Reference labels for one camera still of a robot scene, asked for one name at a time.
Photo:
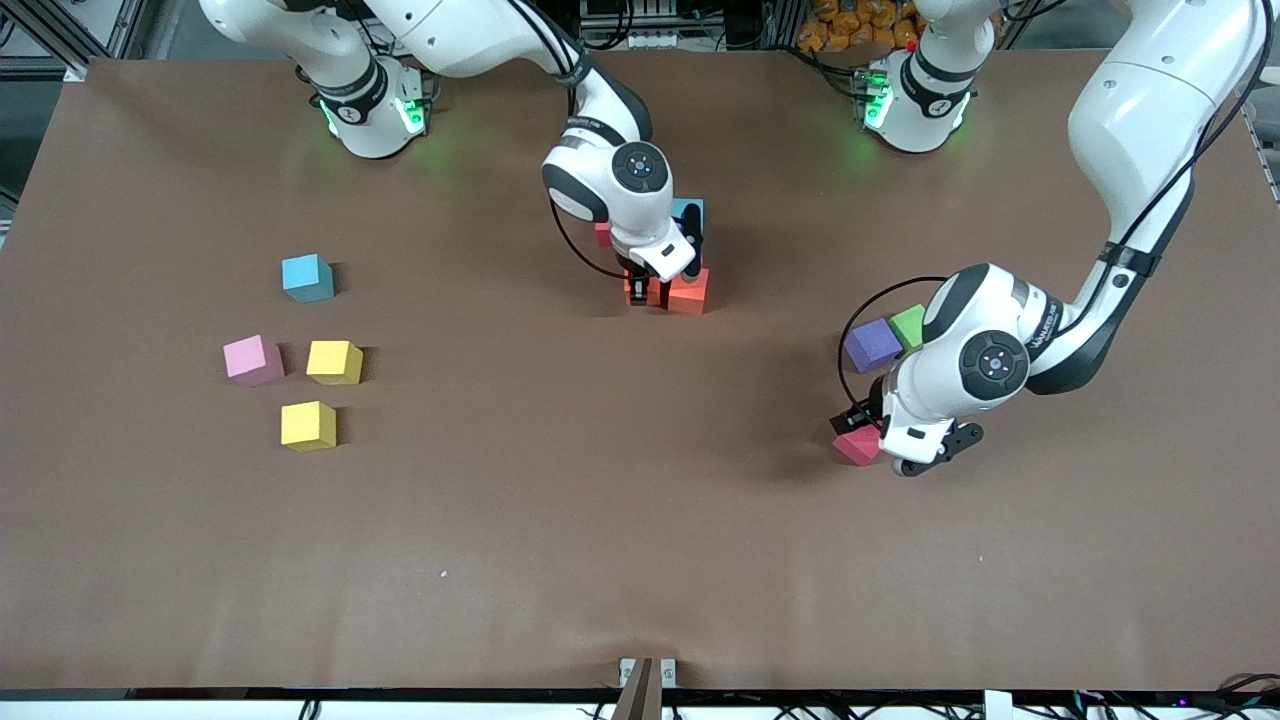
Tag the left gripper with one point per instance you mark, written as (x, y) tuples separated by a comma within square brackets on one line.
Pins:
[(866, 412)]

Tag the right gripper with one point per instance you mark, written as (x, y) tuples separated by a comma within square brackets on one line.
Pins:
[(638, 284)]

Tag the orange foam cube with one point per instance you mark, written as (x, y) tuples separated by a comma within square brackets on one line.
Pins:
[(690, 297), (658, 295)]

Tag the red foam cube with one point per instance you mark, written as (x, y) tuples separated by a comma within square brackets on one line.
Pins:
[(858, 448), (603, 236)]

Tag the cyan foam cube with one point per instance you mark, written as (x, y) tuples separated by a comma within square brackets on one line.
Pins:
[(676, 212), (305, 275)]

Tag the yellow foam cube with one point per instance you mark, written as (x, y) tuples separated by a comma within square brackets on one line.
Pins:
[(307, 425), (335, 362)]

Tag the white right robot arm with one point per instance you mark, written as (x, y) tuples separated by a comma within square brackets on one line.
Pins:
[(640, 215)]

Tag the purple foam cube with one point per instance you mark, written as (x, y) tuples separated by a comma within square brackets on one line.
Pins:
[(873, 345)]

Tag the green foam cube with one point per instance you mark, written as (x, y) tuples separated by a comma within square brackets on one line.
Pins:
[(908, 325)]

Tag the brown table cover sheet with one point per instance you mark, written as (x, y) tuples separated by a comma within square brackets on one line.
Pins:
[(640, 500)]

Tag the white power strip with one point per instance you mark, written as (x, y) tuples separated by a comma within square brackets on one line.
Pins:
[(655, 40)]

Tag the pile of orange fruits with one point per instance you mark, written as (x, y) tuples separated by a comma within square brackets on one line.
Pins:
[(850, 25)]

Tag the brown wooden strip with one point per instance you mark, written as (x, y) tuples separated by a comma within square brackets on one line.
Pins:
[(640, 695)]

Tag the pink foam cube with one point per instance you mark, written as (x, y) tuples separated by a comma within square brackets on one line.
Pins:
[(250, 358)]

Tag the small metal bracket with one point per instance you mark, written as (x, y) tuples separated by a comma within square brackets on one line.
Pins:
[(627, 668)]

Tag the aluminium frame profile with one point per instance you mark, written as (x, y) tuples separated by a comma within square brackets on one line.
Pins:
[(1228, 38), (45, 38)]

